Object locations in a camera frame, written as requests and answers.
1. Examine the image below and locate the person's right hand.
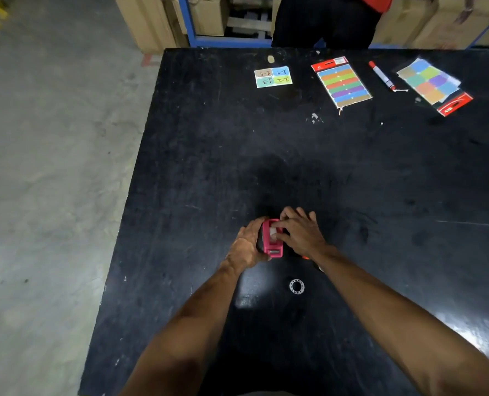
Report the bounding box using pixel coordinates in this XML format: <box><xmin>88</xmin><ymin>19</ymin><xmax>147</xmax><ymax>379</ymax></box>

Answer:
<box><xmin>272</xmin><ymin>206</ymin><xmax>328</xmax><ymax>260</ymax></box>

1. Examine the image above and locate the person's left hand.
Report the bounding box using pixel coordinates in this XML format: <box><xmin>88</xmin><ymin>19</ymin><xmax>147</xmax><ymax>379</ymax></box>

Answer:
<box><xmin>224</xmin><ymin>217</ymin><xmax>271</xmax><ymax>270</ymax></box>

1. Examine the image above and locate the pink label maker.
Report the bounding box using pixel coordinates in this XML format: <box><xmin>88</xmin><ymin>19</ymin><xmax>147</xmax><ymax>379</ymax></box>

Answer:
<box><xmin>261</xmin><ymin>219</ymin><xmax>285</xmax><ymax>259</ymax></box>

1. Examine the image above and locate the person's right forearm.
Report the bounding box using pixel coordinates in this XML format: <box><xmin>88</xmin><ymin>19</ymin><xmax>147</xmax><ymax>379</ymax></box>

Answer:
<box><xmin>309</xmin><ymin>245</ymin><xmax>489</xmax><ymax>396</ymax></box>

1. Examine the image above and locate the person's left forearm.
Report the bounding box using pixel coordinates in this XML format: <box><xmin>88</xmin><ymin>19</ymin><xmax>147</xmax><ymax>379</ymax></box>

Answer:
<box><xmin>120</xmin><ymin>260</ymin><xmax>242</xmax><ymax>396</ymax></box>

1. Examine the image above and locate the sheet of pastel labelled stickers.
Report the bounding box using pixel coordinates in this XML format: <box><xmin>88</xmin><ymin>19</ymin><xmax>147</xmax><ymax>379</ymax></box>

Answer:
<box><xmin>254</xmin><ymin>66</ymin><xmax>293</xmax><ymax>89</ymax></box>

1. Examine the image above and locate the pack of rainbow strip labels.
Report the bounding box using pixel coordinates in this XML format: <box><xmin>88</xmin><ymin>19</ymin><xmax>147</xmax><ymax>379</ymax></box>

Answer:
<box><xmin>311</xmin><ymin>56</ymin><xmax>373</xmax><ymax>109</ymax></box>

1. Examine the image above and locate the red and white marker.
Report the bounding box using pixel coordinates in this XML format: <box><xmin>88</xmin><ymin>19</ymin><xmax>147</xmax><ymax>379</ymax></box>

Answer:
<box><xmin>368</xmin><ymin>61</ymin><xmax>398</xmax><ymax>92</ymax></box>

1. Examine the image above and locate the blue metal rack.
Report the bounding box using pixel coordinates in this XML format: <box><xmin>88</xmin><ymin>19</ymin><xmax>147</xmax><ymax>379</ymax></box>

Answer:
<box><xmin>177</xmin><ymin>0</ymin><xmax>273</xmax><ymax>48</ymax></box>

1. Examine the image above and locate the pack of pastel square labels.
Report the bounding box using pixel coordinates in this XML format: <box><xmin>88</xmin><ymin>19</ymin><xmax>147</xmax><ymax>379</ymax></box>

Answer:
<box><xmin>396</xmin><ymin>57</ymin><xmax>474</xmax><ymax>117</ymax></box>

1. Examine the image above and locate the wooden pallet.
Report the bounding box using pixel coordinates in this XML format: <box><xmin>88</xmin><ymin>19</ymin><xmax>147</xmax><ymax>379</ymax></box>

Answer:
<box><xmin>227</xmin><ymin>0</ymin><xmax>275</xmax><ymax>37</ymax></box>

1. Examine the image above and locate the cardboard box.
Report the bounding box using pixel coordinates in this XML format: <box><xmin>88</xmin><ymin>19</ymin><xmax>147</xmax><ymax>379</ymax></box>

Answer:
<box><xmin>187</xmin><ymin>0</ymin><xmax>230</xmax><ymax>37</ymax></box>
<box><xmin>113</xmin><ymin>0</ymin><xmax>189</xmax><ymax>54</ymax></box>
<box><xmin>411</xmin><ymin>0</ymin><xmax>489</xmax><ymax>50</ymax></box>
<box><xmin>371</xmin><ymin>0</ymin><xmax>439</xmax><ymax>48</ymax></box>

